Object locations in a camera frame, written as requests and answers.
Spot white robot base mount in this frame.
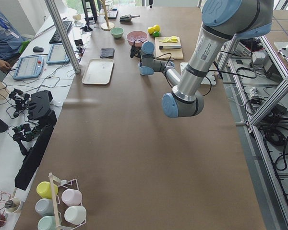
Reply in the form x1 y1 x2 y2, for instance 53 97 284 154
180 61 217 86

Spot black computer mouse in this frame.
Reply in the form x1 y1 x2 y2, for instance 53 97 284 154
33 46 44 53

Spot whole yellow lemon upper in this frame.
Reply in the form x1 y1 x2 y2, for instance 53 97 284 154
147 27 155 35

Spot whole yellow lemon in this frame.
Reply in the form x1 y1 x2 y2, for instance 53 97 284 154
153 24 160 32
147 27 155 35

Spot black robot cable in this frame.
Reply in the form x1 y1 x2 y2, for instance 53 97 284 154
133 39 213 96

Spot black gripper parts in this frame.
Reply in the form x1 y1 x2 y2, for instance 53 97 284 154
9 89 57 191

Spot green bowl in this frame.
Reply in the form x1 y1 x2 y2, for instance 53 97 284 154
110 27 124 38

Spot pile of ice cubes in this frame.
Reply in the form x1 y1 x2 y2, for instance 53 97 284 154
127 34 147 42

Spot grey folded cloth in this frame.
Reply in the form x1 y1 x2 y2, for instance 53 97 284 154
100 48 115 58

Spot grey cup on rack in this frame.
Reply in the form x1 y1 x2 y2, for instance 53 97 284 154
35 198 54 217

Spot person in blue shirt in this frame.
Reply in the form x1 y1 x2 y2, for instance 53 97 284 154
0 11 28 73

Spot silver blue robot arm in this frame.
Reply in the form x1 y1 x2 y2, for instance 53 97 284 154
138 0 274 118

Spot pink bowl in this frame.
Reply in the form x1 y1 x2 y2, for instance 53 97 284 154
126 30 148 47

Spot blue teach pendant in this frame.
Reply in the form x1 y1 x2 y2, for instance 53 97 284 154
46 44 70 65
13 55 44 80

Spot blue teach pendant near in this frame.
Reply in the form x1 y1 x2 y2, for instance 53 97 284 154
13 55 44 80

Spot black scoop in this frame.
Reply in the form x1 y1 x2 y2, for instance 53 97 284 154
120 14 140 23

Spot aluminium frame post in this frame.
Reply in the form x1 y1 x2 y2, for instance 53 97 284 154
45 0 81 74

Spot paper cup with tools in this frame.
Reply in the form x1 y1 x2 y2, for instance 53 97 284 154
4 197 23 214

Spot wooden cutting board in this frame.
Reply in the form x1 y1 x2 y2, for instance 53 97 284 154
155 36 183 60

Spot lemon half lower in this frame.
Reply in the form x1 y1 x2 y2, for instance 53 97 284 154
159 37 171 43

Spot pink cup on rack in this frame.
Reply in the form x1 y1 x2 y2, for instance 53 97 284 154
61 189 83 207

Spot green lime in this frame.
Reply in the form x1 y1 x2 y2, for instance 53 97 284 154
152 31 160 37

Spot wooden stand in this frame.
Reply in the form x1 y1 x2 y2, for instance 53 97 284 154
100 0 115 31

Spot yellow cup on rack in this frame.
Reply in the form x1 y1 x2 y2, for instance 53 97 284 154
36 181 52 199

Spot cream rabbit tray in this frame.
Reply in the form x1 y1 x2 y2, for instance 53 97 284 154
82 58 114 85

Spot black keyboard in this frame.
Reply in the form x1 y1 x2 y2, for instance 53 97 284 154
48 20 73 45

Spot white cup on rack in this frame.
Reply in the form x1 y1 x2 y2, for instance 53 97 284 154
64 206 87 225

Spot white cup rack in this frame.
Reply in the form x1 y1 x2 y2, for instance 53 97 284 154
48 172 87 230

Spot whole yellow lemon lower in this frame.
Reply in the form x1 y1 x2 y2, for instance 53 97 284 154
153 24 160 32

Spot blue teach pendant far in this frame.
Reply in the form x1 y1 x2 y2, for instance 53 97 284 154
46 44 70 65

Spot mint cup on rack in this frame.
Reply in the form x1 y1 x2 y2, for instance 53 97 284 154
37 216 56 230

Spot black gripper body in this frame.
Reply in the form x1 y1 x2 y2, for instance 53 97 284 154
130 45 142 60

